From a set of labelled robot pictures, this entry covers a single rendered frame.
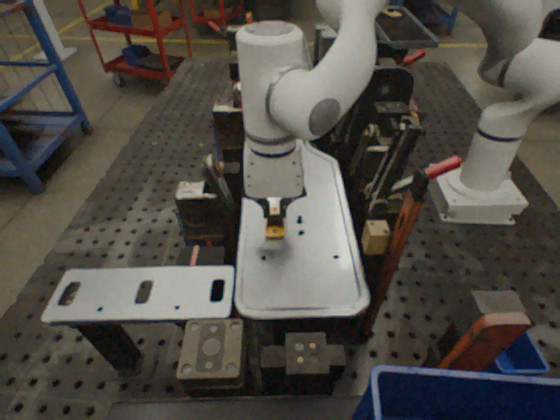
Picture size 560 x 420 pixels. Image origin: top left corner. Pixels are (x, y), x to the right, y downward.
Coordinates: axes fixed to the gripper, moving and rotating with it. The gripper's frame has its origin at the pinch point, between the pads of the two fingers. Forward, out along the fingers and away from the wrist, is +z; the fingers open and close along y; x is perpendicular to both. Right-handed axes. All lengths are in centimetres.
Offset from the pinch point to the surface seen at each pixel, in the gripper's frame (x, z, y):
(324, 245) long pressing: 6.1, 2.9, -9.2
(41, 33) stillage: -201, 26, 153
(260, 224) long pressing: 0.4, 2.9, 2.9
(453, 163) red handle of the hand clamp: 0.8, -11.3, -30.0
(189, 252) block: 5.5, 4.8, 16.3
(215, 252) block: 5.7, 4.9, 11.4
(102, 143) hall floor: -189, 102, 140
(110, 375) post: 17, 32, 37
